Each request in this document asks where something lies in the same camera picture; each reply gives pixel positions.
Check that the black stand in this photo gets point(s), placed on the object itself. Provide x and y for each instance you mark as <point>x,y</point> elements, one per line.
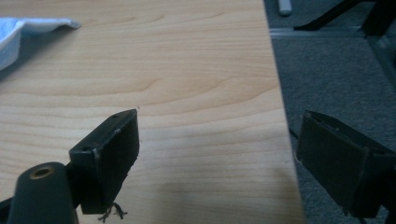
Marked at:
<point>378,15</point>

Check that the white desk frame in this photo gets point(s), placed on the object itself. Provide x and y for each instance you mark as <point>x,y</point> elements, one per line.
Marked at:
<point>285,6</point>

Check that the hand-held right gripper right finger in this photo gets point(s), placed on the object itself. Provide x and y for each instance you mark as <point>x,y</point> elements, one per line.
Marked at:
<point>336,161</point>

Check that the metal floor rail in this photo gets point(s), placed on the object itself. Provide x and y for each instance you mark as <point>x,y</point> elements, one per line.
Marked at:
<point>314,32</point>

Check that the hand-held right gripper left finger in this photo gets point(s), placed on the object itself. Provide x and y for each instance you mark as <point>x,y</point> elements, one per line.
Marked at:
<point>109,155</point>

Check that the blue striped towel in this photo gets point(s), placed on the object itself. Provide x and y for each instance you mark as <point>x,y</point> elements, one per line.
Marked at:
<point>9,40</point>

